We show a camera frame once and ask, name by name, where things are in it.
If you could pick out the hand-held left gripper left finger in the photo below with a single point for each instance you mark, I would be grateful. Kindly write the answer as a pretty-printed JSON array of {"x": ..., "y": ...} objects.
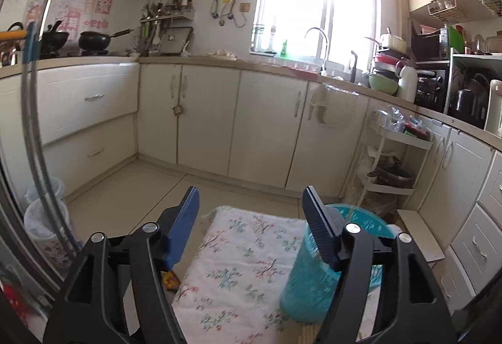
[{"x": 188, "y": 210}]

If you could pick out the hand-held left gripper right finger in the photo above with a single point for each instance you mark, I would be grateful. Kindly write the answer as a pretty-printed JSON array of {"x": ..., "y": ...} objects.
[{"x": 319, "y": 226}]

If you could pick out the teal perforated plastic basket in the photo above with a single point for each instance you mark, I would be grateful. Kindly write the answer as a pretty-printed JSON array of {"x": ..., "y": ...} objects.
[{"x": 302, "y": 281}]

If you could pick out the floral tablecloth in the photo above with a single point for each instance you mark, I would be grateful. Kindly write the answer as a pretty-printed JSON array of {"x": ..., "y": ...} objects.
[{"x": 235, "y": 269}]

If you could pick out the white trolley shelf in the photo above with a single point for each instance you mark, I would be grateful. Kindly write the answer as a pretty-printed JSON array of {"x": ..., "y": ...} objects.
[{"x": 421, "y": 144}]

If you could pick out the trash bin with plastic bag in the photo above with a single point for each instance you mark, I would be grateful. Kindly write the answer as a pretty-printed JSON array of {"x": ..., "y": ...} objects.
[{"x": 43, "y": 226}]

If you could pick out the green bowl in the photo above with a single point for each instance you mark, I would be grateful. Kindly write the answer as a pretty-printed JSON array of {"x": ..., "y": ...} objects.
[{"x": 382, "y": 84}]

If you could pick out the white thermos jug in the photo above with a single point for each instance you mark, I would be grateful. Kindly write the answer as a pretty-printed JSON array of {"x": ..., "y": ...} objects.
[{"x": 408, "y": 85}]

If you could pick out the black toaster oven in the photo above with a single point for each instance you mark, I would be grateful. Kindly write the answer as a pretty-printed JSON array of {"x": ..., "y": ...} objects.
[{"x": 429, "y": 89}]

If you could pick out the chrome sink faucet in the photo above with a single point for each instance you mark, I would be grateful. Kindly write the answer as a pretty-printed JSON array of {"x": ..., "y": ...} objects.
[{"x": 325, "y": 50}]

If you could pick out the dish rack with dishes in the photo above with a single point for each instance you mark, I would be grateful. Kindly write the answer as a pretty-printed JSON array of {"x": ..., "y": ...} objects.
[{"x": 386, "y": 58}]

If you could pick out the black kettle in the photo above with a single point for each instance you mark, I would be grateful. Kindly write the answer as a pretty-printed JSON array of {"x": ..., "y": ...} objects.
[{"x": 466, "y": 105}]

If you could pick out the red patterned object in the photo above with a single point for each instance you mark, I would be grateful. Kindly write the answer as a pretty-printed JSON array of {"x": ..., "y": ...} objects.
[{"x": 11, "y": 304}]

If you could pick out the white countertop appliance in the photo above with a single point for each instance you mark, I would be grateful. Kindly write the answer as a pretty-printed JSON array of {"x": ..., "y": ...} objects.
[{"x": 495, "y": 109}]

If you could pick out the black microwave oven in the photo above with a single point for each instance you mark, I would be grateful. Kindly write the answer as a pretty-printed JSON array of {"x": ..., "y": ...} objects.
[{"x": 429, "y": 44}]

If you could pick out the white countertop shelf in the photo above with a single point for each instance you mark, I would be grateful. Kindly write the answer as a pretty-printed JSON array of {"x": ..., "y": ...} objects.
[{"x": 476, "y": 58}]

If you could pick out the wall utensil rack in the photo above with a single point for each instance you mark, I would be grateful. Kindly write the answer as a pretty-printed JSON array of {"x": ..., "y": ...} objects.
[{"x": 164, "y": 18}]

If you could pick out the red wall stickers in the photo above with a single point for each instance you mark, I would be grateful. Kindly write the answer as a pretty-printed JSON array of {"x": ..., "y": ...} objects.
[{"x": 72, "y": 20}]

